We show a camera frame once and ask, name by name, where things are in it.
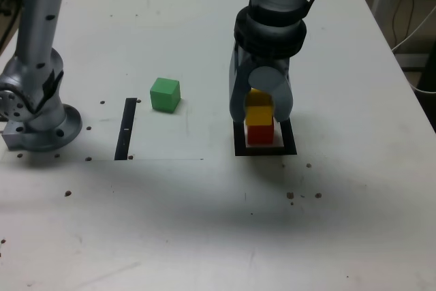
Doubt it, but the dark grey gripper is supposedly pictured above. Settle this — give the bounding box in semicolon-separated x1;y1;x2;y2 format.
228;42;295;124

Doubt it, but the yellow cube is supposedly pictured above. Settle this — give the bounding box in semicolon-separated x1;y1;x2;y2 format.
245;88;275;127

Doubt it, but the red cube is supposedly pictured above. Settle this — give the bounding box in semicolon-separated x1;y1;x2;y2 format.
247;123;275;145

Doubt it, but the green cube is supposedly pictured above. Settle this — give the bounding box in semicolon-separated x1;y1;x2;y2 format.
149;77;181;114

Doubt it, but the black tape square outline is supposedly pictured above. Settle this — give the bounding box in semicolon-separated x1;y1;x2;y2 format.
232;115;298;157

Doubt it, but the black tape strip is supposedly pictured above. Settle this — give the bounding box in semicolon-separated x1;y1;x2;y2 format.
114;97;138;162

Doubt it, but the grey box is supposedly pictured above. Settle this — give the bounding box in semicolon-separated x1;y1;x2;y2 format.
394;54;430;71

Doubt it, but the thin black hanging cable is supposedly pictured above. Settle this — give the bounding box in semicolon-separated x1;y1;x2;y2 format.
390;0;415;50

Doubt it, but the white cable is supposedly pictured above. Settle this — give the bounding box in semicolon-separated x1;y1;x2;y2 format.
408;81;436;95
390;6;436;52

